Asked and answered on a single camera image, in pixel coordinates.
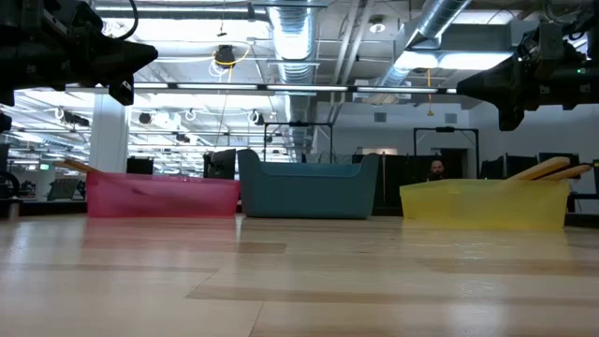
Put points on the teal plastic bin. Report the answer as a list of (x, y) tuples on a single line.
[(304, 192)]

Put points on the black desk monitor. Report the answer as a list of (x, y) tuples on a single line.
[(492, 168), (547, 156), (517, 161)]

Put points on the wooden spatula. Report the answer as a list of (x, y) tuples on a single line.
[(543, 167)]

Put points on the black metal frame stand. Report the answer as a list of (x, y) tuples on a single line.
[(299, 123), (444, 129)]

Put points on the black tilted monitor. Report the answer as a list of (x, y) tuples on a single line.
[(220, 164)]

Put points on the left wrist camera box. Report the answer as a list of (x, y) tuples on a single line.
[(65, 16)]

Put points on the pink translucent plastic bin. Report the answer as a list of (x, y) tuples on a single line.
[(164, 196)]

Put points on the bamboo fork spatula with label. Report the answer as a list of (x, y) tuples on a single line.
[(75, 165)]

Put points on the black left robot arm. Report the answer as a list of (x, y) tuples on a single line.
[(7, 65)]

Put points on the white ceiling dome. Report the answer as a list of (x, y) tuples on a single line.
[(376, 25)]

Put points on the black partition panel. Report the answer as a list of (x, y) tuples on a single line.
[(393, 187)]

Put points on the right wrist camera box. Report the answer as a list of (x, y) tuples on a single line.
[(543, 42)]

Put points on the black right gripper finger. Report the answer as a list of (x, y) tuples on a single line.
[(512, 100), (510, 75)]

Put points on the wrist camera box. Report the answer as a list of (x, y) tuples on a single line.
[(543, 42), (65, 16)]

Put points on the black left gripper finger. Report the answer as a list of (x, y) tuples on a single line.
[(103, 44), (121, 70)]

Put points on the long ceiling light strip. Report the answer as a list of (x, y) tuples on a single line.
[(304, 87)]

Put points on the slanted silver ceiling duct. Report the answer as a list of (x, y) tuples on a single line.
[(440, 14)]

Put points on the small black monitor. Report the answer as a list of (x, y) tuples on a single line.
[(139, 166)]

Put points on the white building column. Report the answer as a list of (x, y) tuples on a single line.
[(108, 140)]

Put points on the large silver ceiling duct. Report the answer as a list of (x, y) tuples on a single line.
[(292, 33)]

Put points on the yellow translucent plastic bin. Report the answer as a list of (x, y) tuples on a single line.
[(482, 206)]

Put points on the person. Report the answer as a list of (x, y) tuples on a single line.
[(437, 171)]

